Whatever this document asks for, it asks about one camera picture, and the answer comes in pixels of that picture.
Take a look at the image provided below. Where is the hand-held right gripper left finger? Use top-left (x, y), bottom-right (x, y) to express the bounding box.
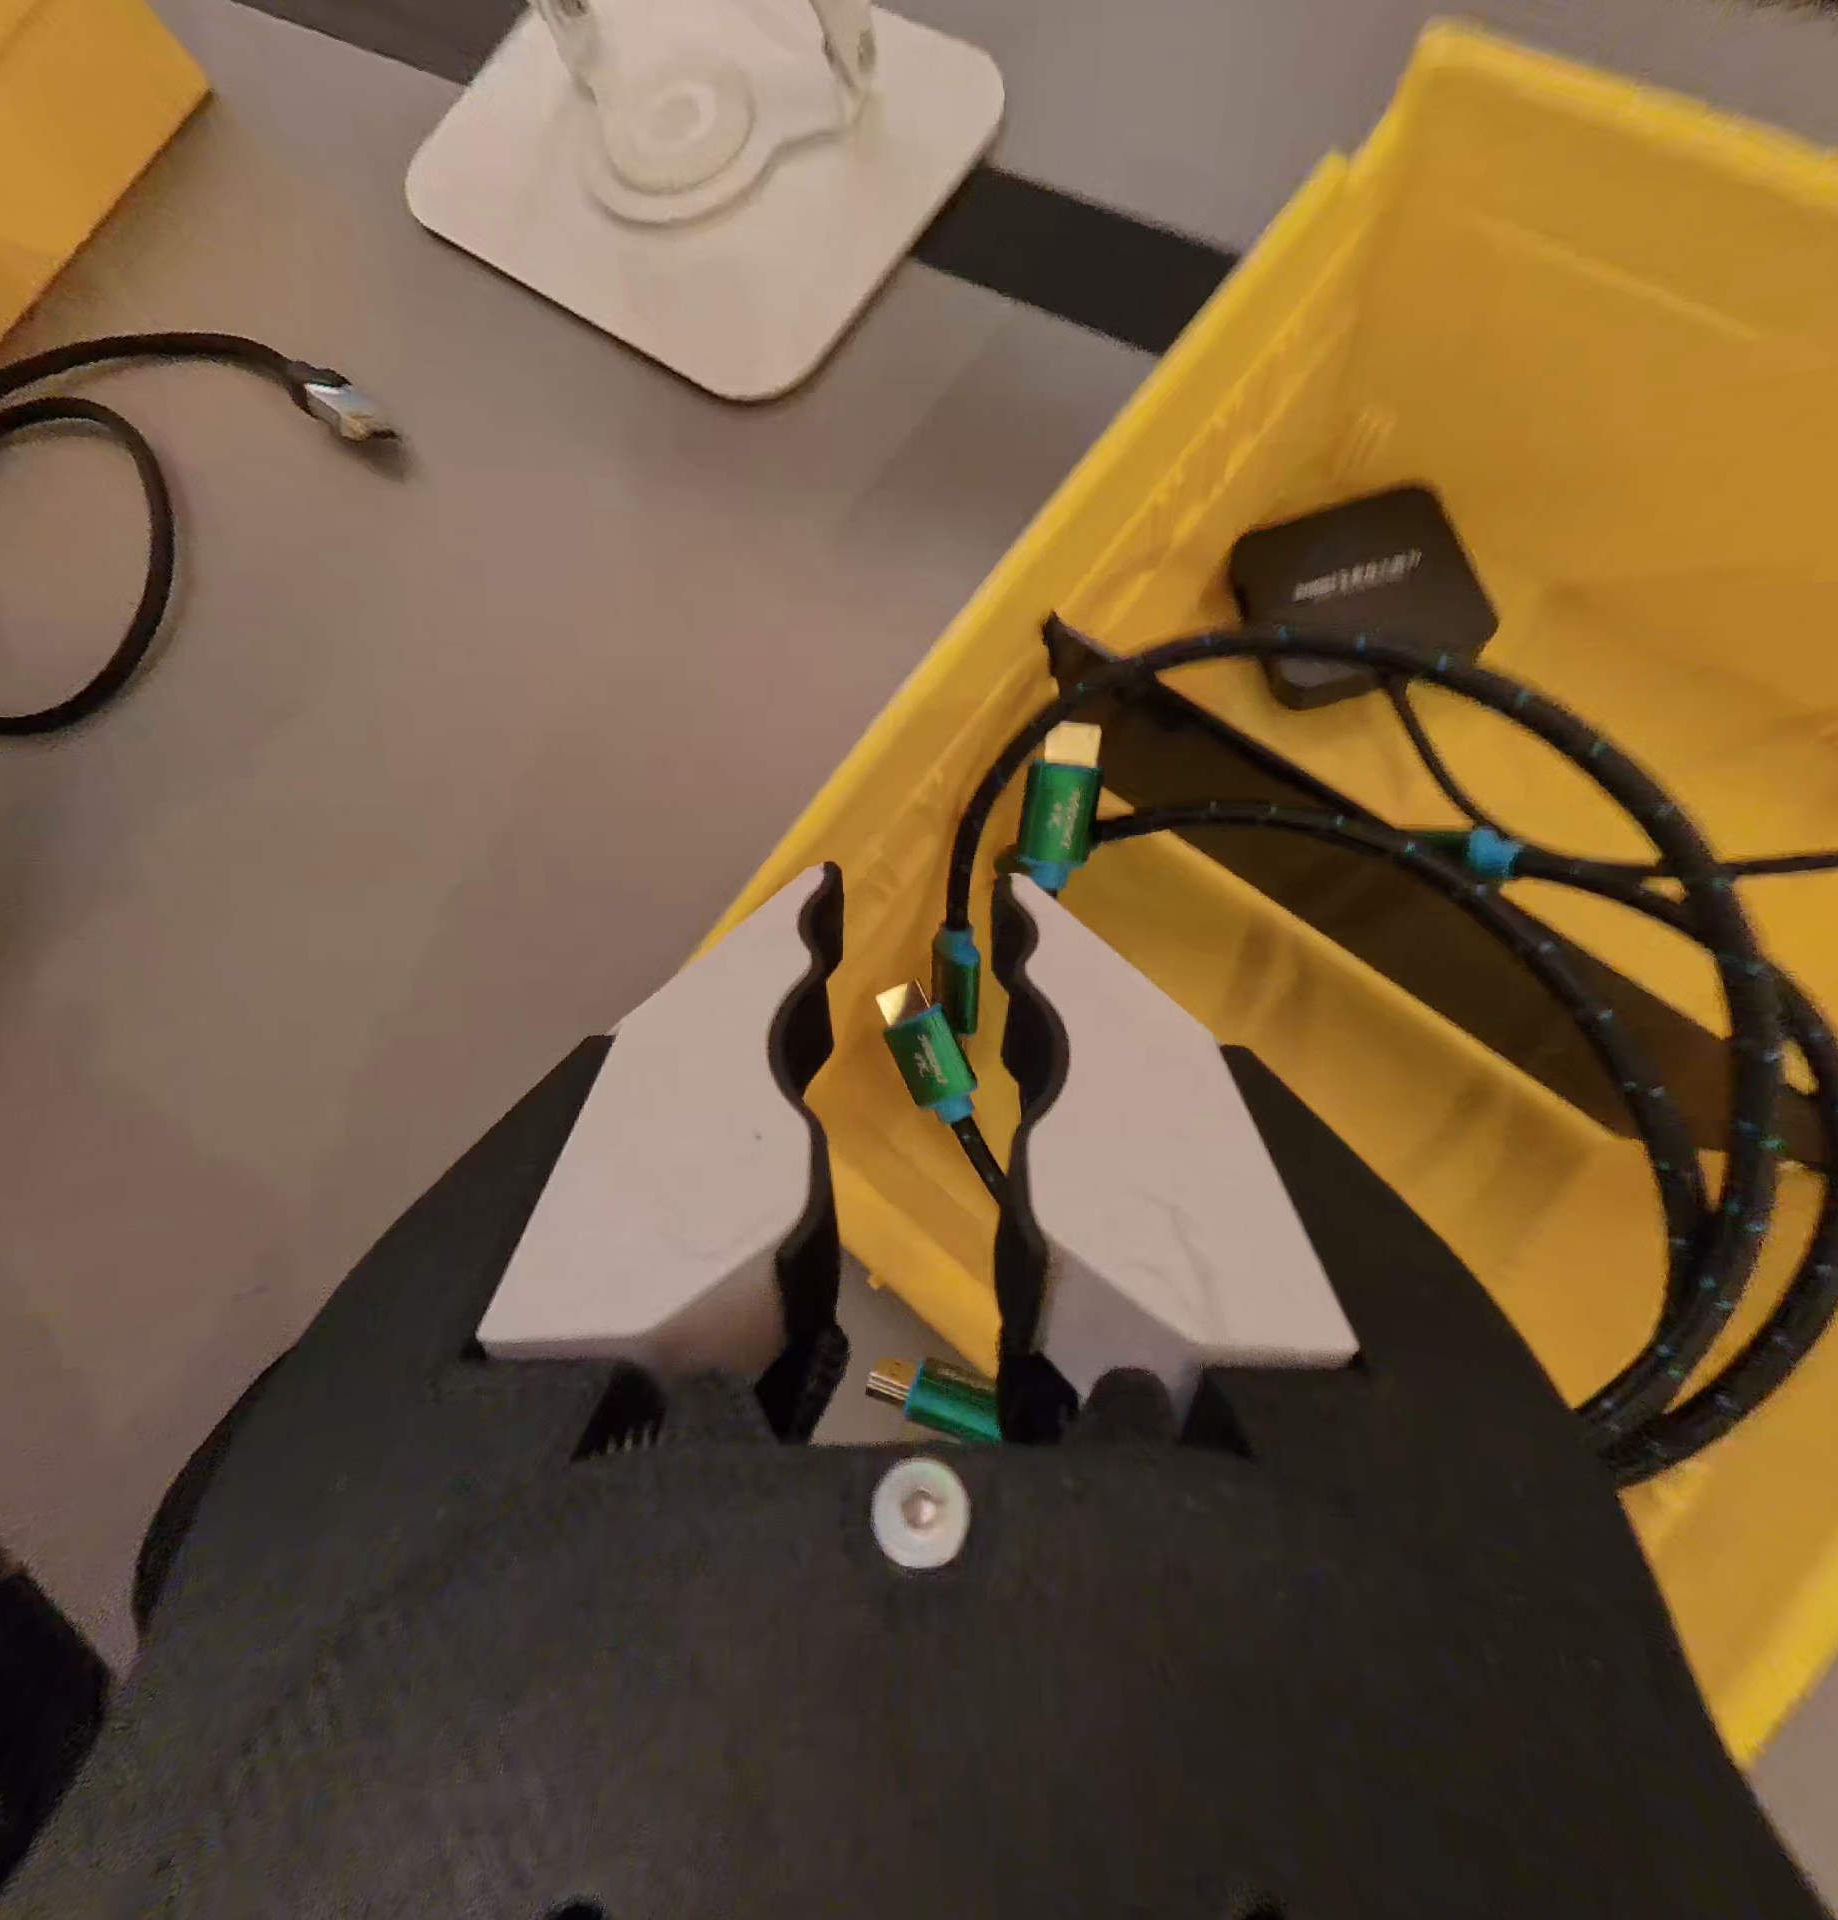
top-left (474, 862), bottom-right (849, 1444)

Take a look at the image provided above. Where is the black bin divider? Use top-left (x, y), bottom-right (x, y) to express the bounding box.
top-left (1042, 606), bottom-right (1838, 1172)

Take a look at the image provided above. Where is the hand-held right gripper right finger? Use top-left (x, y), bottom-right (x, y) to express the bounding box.
top-left (993, 869), bottom-right (1362, 1433)

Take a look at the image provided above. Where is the black HDMI switch box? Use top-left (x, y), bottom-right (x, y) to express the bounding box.
top-left (0, 329), bottom-right (406, 739)

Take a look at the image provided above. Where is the black square adapter box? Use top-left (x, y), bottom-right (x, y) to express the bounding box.
top-left (1225, 481), bottom-right (1505, 713)

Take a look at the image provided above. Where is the thin black cable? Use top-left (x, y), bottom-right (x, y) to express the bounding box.
top-left (1384, 672), bottom-right (1838, 888)

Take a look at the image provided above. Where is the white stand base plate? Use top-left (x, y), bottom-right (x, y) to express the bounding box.
top-left (406, 0), bottom-right (1008, 404)

